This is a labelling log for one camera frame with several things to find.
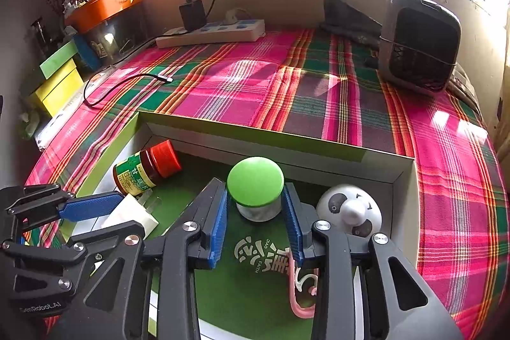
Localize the pink green plaid blanket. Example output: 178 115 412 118
24 27 510 340

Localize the brown bottle with red cap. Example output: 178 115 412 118
113 140 183 194

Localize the white plug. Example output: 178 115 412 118
224 7 250 26

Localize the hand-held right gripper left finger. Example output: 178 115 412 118
48 177 229 340

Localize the white panda dome toy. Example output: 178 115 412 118
316 183 383 239

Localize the blue box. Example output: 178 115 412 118
72 34 102 72

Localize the white ribbed object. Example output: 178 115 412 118
35 93 90 151

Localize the white plug charger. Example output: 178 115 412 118
99 192 162 241

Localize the black charger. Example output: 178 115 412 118
178 1 207 32

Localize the white power strip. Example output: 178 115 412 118
155 19 266 49

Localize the dark patterned cloth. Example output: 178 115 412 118
446 61 485 118

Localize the dark glass jar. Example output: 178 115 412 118
31 17 52 58

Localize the black usb cable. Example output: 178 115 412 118
83 74 174 109

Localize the yellow box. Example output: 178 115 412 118
28 59 84 118

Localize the white plastic hook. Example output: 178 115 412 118
297 271 319 295

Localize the green lid jar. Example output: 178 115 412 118
226 157 285 223

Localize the orange tray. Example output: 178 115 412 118
64 0 143 34

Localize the glass tank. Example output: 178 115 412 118
80 3 150 62

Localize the green-lined cardboard box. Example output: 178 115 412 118
60 110 417 340

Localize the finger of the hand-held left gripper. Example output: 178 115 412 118
0 221 145 297
6 184 126 223

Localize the pink plastic hanger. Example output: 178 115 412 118
287 256 319 320

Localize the pale plastic bag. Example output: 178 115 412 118
19 111 41 141

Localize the dark folded cloth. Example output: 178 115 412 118
321 0 385 48

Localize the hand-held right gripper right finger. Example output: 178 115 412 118
281 183 465 340

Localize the green box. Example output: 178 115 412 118
39 42 80 80

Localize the grey space heater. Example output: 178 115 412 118
376 0 462 97

